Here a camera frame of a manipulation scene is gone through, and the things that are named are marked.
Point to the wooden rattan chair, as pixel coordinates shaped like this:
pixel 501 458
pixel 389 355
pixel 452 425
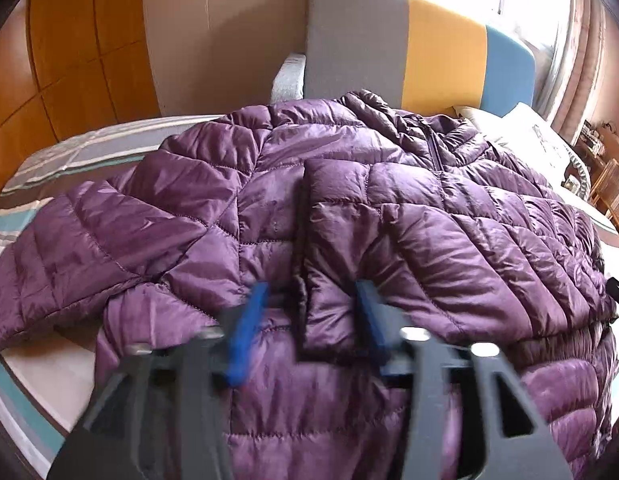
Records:
pixel 606 190

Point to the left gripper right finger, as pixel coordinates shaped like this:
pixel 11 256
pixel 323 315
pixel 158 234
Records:
pixel 469 416

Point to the cluttered wooden desk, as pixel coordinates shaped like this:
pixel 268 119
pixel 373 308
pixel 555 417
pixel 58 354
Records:
pixel 597 145

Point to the striped bed sheet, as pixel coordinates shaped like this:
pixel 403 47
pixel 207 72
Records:
pixel 45 384

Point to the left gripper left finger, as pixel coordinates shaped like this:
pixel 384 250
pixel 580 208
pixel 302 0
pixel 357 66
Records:
pixel 159 415

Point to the grey yellow blue headboard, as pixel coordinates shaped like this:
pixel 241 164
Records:
pixel 416 54

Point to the grey bed side rail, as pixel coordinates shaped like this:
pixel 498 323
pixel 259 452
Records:
pixel 288 85

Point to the right patterned curtain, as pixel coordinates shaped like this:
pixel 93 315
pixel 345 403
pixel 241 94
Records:
pixel 570 89

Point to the purple quilted down jacket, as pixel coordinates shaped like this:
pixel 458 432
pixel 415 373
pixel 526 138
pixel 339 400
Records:
pixel 311 197

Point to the white printed pillow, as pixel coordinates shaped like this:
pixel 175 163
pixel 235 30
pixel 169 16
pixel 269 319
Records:
pixel 526 135

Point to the wooden wardrobe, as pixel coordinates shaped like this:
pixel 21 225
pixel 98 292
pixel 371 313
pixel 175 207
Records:
pixel 68 67

